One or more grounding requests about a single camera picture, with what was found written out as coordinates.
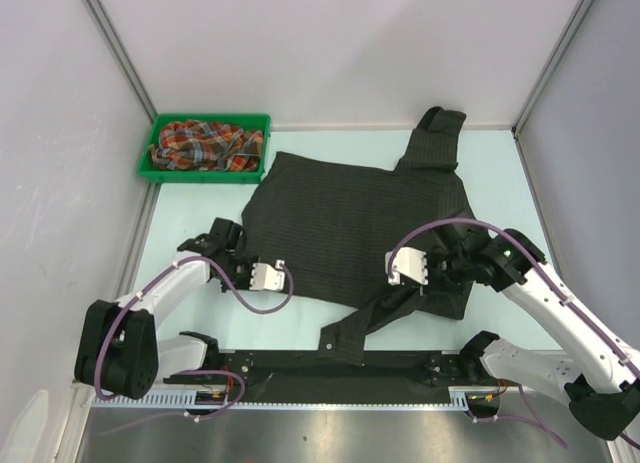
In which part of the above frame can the green plastic bin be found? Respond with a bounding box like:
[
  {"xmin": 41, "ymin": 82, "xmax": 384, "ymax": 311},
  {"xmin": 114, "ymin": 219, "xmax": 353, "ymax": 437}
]
[{"xmin": 138, "ymin": 113, "xmax": 271, "ymax": 184}]

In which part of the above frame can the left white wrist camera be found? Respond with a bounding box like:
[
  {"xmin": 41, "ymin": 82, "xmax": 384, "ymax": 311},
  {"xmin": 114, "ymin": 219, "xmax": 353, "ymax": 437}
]
[{"xmin": 249, "ymin": 260, "xmax": 286, "ymax": 292}]

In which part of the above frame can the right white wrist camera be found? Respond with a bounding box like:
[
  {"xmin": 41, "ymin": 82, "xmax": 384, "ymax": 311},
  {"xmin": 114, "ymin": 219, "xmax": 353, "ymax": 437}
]
[{"xmin": 385, "ymin": 247, "xmax": 429, "ymax": 286}]

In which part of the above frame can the black pinstripe long sleeve shirt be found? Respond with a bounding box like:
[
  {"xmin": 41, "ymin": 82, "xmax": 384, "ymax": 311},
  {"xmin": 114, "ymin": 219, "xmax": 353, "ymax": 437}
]
[{"xmin": 242, "ymin": 107, "xmax": 472, "ymax": 365}]

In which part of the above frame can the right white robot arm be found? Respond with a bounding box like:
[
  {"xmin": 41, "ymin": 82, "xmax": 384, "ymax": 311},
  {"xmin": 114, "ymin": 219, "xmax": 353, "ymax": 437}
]
[{"xmin": 420, "ymin": 217, "xmax": 639, "ymax": 441}]

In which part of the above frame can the white slotted cable duct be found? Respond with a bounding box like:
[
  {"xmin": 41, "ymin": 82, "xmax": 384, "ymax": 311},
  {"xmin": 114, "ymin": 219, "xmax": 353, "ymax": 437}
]
[{"xmin": 91, "ymin": 387, "xmax": 499, "ymax": 412}]

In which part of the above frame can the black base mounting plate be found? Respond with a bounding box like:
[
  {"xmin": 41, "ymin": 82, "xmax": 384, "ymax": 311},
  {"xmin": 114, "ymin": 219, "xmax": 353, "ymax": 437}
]
[{"xmin": 163, "ymin": 347, "xmax": 501, "ymax": 405}]

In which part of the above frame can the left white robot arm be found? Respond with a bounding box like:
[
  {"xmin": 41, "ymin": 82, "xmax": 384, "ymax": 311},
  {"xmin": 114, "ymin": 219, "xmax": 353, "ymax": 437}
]
[{"xmin": 74, "ymin": 218, "xmax": 257, "ymax": 400}]

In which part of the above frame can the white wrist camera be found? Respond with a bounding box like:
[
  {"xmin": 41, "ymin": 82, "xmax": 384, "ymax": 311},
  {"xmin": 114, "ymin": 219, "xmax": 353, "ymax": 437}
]
[
  {"xmin": 385, "ymin": 247, "xmax": 429, "ymax": 286},
  {"xmin": 249, "ymin": 260, "xmax": 286, "ymax": 292}
]

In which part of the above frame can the plaid long sleeve shirt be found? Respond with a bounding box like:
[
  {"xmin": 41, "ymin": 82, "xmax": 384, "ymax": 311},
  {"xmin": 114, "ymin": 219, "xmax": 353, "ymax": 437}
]
[{"xmin": 147, "ymin": 119, "xmax": 265, "ymax": 172}]

